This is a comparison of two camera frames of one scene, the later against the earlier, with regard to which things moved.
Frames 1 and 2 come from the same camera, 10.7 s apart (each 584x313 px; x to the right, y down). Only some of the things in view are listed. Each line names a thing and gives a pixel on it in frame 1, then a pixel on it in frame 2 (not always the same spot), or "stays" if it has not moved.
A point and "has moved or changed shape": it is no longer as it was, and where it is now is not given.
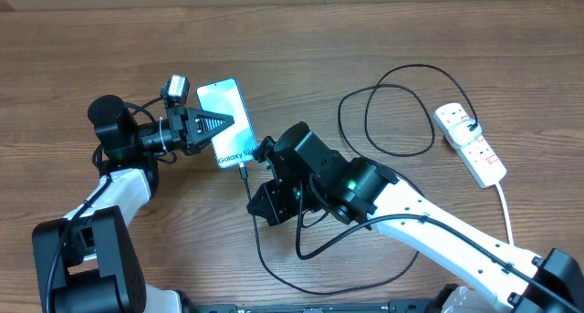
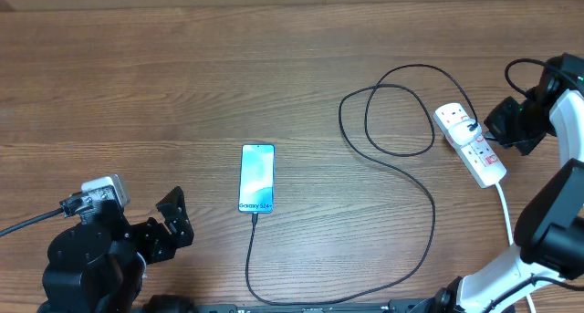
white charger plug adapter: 460,134 stays
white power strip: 476,157 stays
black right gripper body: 300,182 -> 522,126
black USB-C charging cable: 296,286 -> 382,159
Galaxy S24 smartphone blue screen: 236,143 has moved or changed shape
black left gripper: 187,129 -> 163,245
